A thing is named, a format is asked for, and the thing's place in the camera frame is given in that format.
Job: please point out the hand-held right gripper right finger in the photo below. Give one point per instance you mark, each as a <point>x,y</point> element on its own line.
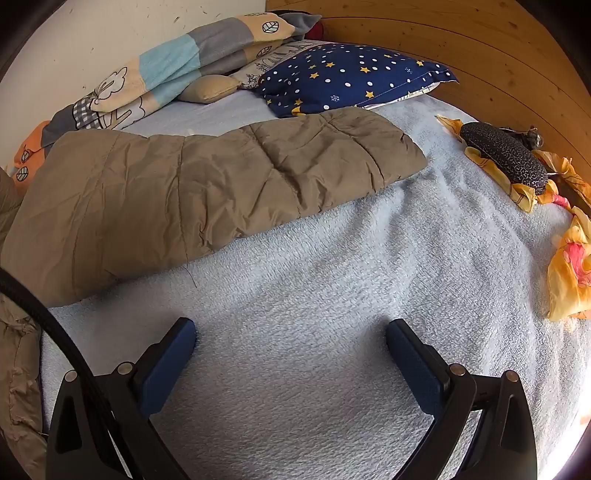
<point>415,369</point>

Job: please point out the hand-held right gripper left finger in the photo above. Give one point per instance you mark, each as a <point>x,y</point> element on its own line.
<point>168,369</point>

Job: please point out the brown puffer jacket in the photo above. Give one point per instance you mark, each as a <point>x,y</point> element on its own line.
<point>184,184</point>

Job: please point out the light blue bed sheet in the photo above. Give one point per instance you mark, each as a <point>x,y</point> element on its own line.
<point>323,277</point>

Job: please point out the yellow floral cloth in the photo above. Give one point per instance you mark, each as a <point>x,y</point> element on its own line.
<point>568,277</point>

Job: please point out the black patterned glasses case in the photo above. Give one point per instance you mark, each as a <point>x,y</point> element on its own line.
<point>503,152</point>

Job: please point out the small dark object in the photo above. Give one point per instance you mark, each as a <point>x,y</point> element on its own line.
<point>533,137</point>

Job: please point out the small beige pillow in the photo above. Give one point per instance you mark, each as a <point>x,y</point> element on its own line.
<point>207,87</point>

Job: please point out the navy star pillow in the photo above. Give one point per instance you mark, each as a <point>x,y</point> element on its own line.
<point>351,74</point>

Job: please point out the long patchwork patterned pillow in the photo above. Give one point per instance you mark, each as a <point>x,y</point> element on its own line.
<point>175,60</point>

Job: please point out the white printed pillow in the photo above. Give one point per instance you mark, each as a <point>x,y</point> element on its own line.
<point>272,60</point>

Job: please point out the wooden headboard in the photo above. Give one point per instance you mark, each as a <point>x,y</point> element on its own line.
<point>485,46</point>

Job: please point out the dark red cloth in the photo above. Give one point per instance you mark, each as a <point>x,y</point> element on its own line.
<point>316,32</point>

